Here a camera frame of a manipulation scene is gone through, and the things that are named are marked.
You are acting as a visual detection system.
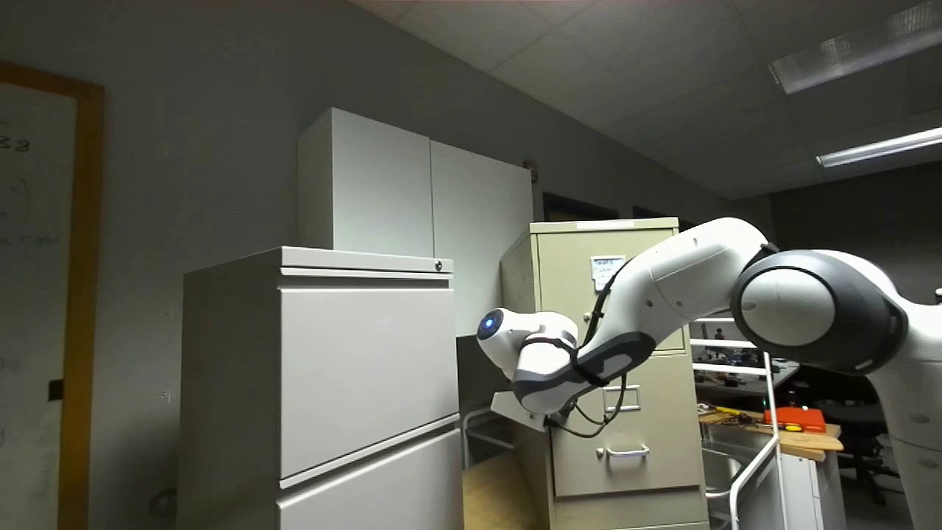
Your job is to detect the white tall storage cabinet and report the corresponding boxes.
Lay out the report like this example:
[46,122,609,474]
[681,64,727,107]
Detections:
[297,107,534,337]

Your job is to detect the orange box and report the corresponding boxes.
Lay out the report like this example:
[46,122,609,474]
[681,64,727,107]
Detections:
[762,406,828,434]

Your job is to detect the beige drawer with label holder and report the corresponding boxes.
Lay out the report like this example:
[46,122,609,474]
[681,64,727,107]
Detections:
[548,352,705,499]

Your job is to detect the beige file cabinet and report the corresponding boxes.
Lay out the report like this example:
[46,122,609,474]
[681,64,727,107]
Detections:
[500,217,712,530]

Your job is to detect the black office chair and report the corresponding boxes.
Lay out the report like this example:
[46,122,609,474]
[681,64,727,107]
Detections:
[801,366,897,506]

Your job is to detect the grey file cabinet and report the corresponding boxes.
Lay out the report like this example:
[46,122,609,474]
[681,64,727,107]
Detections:
[177,247,465,530]

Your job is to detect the beige drawer with paper note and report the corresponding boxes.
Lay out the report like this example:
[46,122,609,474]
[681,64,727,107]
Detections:
[536,230,687,354]

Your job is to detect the steel sink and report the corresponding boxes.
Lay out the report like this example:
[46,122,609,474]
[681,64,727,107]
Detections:
[701,448,754,497]

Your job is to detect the white paper note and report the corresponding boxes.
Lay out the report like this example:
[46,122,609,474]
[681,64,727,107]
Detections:
[590,255,627,292]

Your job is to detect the cluttered desk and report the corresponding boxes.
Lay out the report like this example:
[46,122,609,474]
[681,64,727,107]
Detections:
[693,346,801,402]

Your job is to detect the long ceiling tube light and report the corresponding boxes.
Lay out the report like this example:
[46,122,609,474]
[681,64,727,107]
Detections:
[815,126,942,169]

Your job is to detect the whiteboard with wooden frame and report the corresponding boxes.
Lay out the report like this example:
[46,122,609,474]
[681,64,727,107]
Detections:
[0,60,105,530]

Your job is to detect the tall grey cabinet drawer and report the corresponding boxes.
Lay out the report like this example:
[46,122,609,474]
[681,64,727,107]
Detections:
[278,277,461,481]

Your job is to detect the short grey cabinet drawer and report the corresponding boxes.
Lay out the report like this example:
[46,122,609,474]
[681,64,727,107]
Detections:
[277,428,465,530]

